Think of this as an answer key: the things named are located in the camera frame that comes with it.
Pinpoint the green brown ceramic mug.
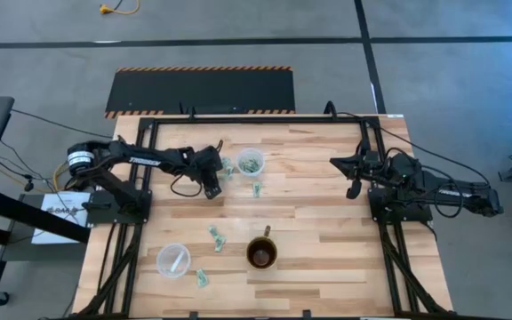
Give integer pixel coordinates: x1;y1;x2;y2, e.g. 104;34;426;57
245;224;279;269

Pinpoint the black hazard-striped floor mat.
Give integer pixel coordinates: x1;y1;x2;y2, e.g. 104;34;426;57
104;66;296;120

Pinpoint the yellow extension cord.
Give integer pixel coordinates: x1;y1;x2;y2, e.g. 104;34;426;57
99;0;141;16

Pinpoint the clear plastic cup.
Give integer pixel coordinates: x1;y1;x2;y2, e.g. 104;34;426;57
156;242;192;279
236;147;267;179

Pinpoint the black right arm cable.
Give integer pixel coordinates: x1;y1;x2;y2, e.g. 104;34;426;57
333;110;492;186

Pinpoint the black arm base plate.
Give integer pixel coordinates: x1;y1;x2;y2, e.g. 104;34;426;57
369;188;434;225
85;198;151;224

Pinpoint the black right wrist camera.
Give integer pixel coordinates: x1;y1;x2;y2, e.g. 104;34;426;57
345;178;364;201

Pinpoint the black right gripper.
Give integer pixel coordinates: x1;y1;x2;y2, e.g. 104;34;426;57
329;149;386;182

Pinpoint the black diagonal bar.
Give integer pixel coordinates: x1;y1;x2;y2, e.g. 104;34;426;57
0;185;92;244

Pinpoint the black floor cable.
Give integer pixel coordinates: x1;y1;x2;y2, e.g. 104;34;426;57
10;108;115;139

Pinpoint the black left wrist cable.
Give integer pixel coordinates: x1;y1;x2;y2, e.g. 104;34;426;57
169;171;204;198

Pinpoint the grey flat base plate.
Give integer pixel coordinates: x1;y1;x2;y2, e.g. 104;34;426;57
1;195;88;264

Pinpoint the white paper sheet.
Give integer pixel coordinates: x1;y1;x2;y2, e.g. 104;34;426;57
31;192;92;245

